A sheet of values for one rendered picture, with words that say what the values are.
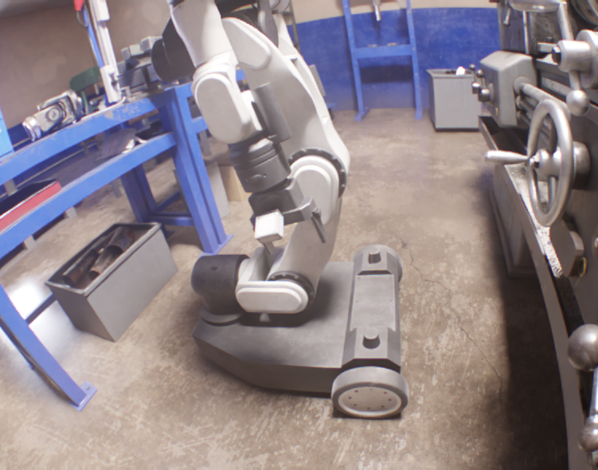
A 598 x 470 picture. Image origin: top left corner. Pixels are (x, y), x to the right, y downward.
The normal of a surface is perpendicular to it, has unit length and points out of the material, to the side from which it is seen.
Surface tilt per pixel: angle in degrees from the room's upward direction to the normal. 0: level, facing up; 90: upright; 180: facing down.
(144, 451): 0
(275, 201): 90
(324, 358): 0
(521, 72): 90
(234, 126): 90
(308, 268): 90
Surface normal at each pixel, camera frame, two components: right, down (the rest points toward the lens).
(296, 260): -0.20, 0.53
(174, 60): -0.11, 0.82
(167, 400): -0.17, -0.85
